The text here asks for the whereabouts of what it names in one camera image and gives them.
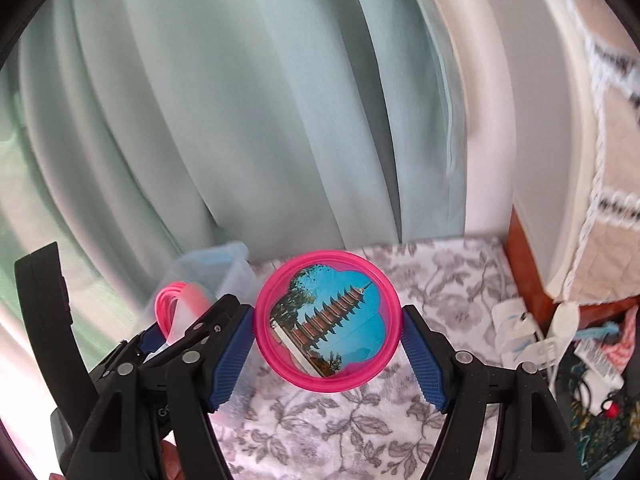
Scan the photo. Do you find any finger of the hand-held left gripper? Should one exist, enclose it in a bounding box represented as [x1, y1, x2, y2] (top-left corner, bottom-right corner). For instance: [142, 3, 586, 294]
[145, 294, 242, 367]
[89, 322, 168, 386]

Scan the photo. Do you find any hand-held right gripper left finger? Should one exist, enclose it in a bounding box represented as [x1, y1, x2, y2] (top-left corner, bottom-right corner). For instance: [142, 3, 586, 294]
[65, 305, 257, 480]

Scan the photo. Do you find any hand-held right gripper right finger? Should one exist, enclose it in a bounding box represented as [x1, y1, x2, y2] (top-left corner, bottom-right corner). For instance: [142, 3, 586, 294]
[400, 304, 576, 480]

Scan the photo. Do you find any pink hair band bundle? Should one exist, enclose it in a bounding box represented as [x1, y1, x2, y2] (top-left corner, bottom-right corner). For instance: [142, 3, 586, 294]
[155, 281, 213, 347]

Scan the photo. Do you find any clear plastic storage container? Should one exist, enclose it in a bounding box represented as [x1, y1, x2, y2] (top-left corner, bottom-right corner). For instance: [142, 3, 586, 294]
[145, 241, 257, 428]

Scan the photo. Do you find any pink round pocket mirror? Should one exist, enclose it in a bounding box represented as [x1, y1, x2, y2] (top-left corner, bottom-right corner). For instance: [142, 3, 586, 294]
[255, 251, 402, 395]

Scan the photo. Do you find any person's left hand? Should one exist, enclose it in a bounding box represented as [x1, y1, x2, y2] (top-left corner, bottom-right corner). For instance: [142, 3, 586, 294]
[159, 440, 185, 480]

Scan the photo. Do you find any white power strip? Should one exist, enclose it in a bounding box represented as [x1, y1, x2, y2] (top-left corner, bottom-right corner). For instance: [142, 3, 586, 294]
[492, 297, 558, 368]

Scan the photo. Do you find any grey floral blanket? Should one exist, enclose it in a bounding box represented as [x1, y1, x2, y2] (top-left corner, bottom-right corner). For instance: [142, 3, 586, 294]
[207, 236, 521, 480]

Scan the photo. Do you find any reddish wooden furniture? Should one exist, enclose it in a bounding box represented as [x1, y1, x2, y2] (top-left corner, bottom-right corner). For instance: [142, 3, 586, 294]
[504, 205, 640, 346]

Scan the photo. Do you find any white printed label tag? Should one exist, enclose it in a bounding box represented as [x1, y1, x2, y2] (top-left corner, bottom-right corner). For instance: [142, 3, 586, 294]
[575, 340, 626, 391]

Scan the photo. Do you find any dark floral cloth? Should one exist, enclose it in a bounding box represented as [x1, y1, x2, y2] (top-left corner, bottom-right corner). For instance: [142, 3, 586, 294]
[555, 340, 640, 476]

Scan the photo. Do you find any pink cloth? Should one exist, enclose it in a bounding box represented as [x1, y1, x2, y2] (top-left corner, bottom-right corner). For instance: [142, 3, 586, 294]
[612, 310, 640, 381]

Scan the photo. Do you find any beige quilted cover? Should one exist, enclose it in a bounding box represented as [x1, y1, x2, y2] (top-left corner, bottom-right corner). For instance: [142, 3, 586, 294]
[545, 0, 640, 303]

